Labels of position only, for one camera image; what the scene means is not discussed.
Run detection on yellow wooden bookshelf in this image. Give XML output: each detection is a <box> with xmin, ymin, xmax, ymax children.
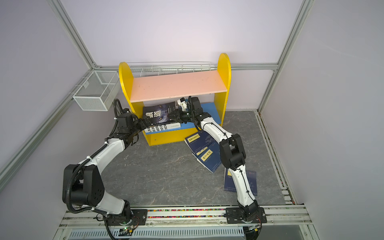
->
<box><xmin>119</xmin><ymin>53</ymin><xmax>232</xmax><ymax>146</ymax></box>

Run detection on dark blue book top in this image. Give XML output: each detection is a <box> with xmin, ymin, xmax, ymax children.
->
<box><xmin>185</xmin><ymin>131</ymin><xmax>216</xmax><ymax>156</ymax></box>

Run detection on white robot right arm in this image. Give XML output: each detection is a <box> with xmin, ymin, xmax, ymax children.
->
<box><xmin>169</xmin><ymin>96</ymin><xmax>260</xmax><ymax>223</ymax></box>

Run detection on dark blue book under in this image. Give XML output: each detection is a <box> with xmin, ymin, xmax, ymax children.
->
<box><xmin>196</xmin><ymin>145</ymin><xmax>222</xmax><ymax>173</ymax></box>

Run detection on white book black text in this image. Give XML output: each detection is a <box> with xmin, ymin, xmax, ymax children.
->
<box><xmin>144</xmin><ymin>123</ymin><xmax>181</xmax><ymax>134</ymax></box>

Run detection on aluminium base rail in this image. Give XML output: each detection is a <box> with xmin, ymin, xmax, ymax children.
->
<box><xmin>59</xmin><ymin>205</ymin><xmax>313</xmax><ymax>229</ymax></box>

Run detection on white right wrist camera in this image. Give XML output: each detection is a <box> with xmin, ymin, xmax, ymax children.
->
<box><xmin>177</xmin><ymin>98</ymin><xmax>188</xmax><ymax>112</ymax></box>

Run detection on blue book yellow label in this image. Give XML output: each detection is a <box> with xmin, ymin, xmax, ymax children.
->
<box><xmin>223</xmin><ymin>167</ymin><xmax>258</xmax><ymax>196</ymax></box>

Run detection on dark book white characters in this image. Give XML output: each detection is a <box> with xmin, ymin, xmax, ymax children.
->
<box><xmin>143</xmin><ymin>102</ymin><xmax>177</xmax><ymax>125</ymax></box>

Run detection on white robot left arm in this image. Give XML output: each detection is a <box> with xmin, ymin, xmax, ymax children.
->
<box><xmin>62</xmin><ymin>113</ymin><xmax>152</xmax><ymax>225</ymax></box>

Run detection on white mesh basket box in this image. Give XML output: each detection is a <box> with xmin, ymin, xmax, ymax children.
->
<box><xmin>73</xmin><ymin>70</ymin><xmax>121</xmax><ymax>112</ymax></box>

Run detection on white vented cable duct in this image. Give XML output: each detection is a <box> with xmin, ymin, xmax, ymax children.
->
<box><xmin>67</xmin><ymin>226</ymin><xmax>245</xmax><ymax>240</ymax></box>

